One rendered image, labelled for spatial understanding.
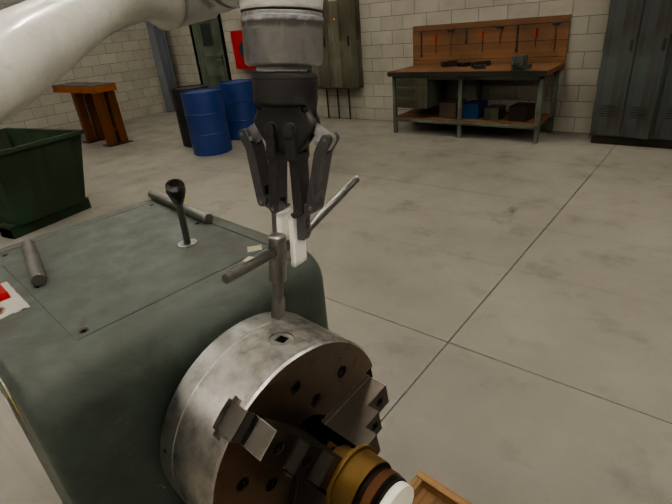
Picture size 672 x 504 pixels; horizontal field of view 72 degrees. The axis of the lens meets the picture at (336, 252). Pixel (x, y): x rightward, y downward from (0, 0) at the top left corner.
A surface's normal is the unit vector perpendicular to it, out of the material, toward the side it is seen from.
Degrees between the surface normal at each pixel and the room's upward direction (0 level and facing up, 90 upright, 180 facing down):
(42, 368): 0
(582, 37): 90
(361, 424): 8
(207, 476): 64
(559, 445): 0
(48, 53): 88
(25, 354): 0
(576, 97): 90
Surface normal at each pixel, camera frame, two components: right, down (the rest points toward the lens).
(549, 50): -0.62, 0.40
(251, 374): -0.28, -0.74
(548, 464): -0.08, -0.89
